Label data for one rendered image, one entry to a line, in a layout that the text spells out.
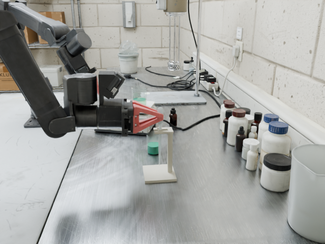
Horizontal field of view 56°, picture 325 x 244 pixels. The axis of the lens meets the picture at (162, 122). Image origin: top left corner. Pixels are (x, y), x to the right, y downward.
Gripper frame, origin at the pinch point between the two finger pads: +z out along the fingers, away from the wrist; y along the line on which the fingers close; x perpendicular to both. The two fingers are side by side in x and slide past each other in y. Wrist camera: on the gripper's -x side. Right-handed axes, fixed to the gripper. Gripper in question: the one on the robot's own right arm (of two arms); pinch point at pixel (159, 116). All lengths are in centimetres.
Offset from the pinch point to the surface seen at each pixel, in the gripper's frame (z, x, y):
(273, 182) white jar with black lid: 25.7, 12.8, -11.1
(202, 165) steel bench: 12.8, 15.6, 3.7
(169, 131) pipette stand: 2.5, 3.5, -1.5
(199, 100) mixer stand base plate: 26, 13, 63
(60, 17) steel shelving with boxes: -65, -18, 240
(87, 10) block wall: -43, -25, 274
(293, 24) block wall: 43, -22, 22
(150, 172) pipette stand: -2.0, 15.3, 0.4
